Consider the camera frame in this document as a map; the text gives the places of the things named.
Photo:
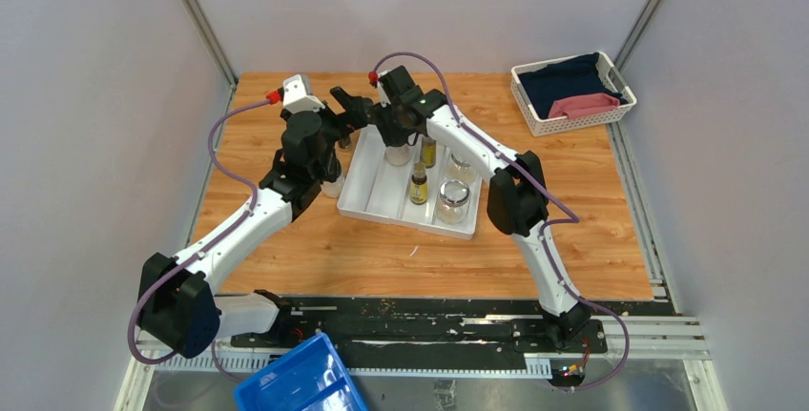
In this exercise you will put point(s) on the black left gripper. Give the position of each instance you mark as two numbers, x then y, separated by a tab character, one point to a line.
351	106

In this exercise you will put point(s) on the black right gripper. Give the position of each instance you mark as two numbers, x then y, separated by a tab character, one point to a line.
389	131

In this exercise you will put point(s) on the yellow label sauce bottle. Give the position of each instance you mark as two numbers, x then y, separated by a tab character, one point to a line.
428	155
418	188

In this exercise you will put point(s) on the black lid bead jar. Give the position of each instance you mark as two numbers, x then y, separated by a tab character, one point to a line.
333	189
398	156

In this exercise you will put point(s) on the glass jar with grains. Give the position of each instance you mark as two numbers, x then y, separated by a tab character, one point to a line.
457	168

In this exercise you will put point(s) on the glass jar front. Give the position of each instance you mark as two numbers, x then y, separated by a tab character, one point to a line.
453	198

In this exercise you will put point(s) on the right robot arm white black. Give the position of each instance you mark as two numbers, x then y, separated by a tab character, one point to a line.
517	200

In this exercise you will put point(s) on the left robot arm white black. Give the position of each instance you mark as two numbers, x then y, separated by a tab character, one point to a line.
178	311

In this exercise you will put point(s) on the white divided organizer tray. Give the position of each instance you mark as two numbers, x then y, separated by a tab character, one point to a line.
377	191

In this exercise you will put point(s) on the navy blue cloth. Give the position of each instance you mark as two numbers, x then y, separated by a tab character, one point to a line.
576	76

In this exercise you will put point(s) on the white plastic basket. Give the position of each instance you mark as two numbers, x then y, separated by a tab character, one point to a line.
610	76

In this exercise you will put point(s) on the pink cloth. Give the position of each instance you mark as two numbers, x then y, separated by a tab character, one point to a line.
579	106

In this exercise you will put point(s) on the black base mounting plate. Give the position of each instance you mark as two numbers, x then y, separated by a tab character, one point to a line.
428	333

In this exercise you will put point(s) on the blue plastic bin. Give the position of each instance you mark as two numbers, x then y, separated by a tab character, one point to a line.
309	377

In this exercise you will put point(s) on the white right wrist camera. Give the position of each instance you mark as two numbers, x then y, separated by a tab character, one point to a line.
375	83

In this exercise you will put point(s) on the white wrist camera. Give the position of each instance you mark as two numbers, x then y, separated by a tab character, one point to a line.
375	83
295	95

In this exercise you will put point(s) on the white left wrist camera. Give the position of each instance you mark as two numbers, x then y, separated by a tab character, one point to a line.
295	95

